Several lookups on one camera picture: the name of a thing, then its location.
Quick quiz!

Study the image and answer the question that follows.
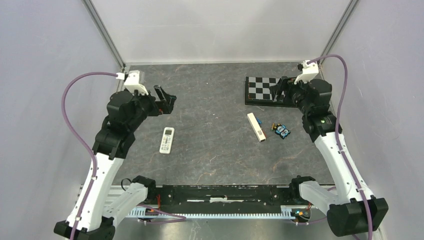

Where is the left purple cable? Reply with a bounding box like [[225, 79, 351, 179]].
[[61, 72, 119, 240]]

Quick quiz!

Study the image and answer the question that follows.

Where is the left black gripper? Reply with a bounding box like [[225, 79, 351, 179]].
[[128, 84, 177, 131]]

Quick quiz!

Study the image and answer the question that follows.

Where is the blue owl eraser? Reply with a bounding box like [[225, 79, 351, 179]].
[[274, 123, 291, 140]]

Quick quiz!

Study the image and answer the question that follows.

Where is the long white plastic bar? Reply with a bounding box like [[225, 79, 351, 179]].
[[246, 112, 267, 142]]

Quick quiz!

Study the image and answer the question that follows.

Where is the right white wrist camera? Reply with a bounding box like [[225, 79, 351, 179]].
[[294, 60, 320, 85]]

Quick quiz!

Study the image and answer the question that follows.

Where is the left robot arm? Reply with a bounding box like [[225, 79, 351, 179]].
[[53, 85, 177, 240]]

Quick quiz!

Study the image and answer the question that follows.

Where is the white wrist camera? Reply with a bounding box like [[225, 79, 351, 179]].
[[124, 70, 149, 96], [294, 60, 320, 85]]

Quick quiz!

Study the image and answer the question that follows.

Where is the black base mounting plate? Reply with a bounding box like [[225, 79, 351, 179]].
[[138, 184, 313, 215]]

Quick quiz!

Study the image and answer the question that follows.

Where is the black white chessboard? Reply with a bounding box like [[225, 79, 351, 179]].
[[244, 76, 295, 108]]

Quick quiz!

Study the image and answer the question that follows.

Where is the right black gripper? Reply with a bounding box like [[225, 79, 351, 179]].
[[269, 75, 312, 115]]

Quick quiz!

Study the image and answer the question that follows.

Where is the slotted cable duct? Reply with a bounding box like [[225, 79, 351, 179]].
[[126, 206, 311, 220]]

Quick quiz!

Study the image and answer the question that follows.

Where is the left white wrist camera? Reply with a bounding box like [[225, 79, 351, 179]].
[[124, 70, 149, 96]]

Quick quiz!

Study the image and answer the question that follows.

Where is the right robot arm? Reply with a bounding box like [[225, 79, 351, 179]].
[[270, 78, 389, 239]]

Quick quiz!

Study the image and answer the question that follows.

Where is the white remote control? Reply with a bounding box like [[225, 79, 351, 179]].
[[159, 127, 175, 155]]

